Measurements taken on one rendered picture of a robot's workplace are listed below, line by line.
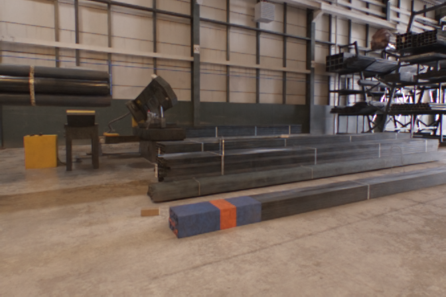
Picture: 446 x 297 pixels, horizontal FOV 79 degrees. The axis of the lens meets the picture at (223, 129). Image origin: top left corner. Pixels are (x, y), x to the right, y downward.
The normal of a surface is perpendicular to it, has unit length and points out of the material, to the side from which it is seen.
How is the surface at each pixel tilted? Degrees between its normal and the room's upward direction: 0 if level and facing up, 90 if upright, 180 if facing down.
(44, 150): 90
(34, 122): 90
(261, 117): 90
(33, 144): 90
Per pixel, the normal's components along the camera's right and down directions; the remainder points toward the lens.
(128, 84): 0.47, 0.04
